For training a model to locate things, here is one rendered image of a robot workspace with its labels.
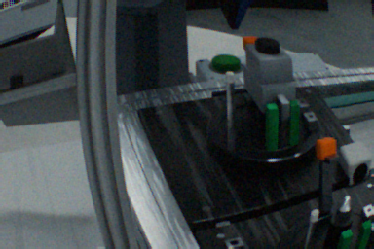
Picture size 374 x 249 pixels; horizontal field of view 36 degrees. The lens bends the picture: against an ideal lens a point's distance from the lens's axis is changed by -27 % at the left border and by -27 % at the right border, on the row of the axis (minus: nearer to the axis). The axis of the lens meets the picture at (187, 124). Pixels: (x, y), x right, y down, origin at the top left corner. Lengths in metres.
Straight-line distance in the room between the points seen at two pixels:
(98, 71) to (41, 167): 0.53
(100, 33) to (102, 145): 0.09
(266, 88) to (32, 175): 0.40
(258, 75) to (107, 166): 0.27
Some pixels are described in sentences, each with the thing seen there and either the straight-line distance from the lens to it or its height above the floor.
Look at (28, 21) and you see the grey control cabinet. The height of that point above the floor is 0.20.
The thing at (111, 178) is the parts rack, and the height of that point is 1.10.
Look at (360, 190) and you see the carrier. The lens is 0.74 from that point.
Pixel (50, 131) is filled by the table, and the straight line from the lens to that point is 1.10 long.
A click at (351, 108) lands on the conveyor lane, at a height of 0.94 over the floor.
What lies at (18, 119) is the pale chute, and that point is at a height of 1.01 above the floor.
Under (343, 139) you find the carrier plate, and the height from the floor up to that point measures 0.97.
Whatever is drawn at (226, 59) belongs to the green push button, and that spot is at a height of 0.97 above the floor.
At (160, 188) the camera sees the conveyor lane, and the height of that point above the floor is 0.96.
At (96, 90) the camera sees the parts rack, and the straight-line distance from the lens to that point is 0.50.
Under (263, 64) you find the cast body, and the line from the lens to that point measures 0.75.
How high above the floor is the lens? 1.40
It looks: 30 degrees down
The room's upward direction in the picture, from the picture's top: 3 degrees counter-clockwise
